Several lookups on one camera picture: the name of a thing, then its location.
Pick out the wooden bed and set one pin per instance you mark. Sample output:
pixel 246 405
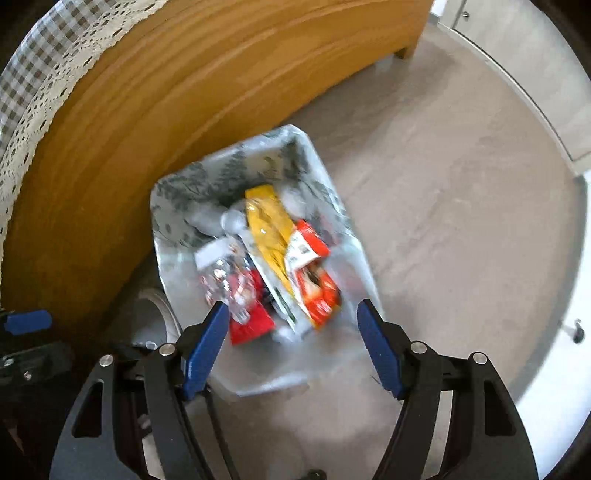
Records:
pixel 161 115

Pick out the white tissue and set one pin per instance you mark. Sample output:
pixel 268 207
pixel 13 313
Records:
pixel 233 221
pixel 293 196

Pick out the yellow snack packet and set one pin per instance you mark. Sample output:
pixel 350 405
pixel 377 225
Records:
pixel 270 230

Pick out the room door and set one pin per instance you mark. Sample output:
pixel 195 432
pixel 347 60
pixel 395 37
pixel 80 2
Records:
pixel 554 277

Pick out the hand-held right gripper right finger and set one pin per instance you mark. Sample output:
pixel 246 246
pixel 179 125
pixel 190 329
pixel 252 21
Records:
pixel 378 350

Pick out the small metal door stopper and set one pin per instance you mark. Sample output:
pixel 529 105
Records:
pixel 575 332

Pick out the built-in wardrobe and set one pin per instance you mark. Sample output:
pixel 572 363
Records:
pixel 521 60

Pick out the grey white shoe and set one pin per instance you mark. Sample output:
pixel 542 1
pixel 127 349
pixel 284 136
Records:
pixel 152 318

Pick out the bin with printed plastic bag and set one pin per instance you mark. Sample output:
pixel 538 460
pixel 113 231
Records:
pixel 184 198

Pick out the orange red white packet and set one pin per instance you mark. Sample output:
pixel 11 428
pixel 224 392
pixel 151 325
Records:
pixel 314 277

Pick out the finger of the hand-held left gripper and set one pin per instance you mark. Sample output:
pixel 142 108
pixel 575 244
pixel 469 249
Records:
pixel 27 321

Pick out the checkered cloth with lace edge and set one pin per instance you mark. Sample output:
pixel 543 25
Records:
pixel 46 69

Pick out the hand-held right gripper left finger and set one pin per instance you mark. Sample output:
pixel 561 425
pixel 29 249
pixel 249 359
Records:
pixel 207 346

